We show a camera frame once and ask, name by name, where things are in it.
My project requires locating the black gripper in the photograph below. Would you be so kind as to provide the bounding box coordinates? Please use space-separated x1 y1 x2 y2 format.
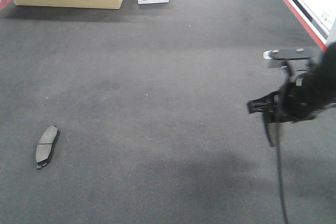
247 73 335 122

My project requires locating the brake pad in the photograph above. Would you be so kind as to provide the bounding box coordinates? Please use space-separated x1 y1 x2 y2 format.
35 125 60 169
262 114 283 147

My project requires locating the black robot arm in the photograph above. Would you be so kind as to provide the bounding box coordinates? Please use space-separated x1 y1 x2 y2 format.
247 43 335 123

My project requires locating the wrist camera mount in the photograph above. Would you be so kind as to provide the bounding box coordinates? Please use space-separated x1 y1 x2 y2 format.
262 47 321 71

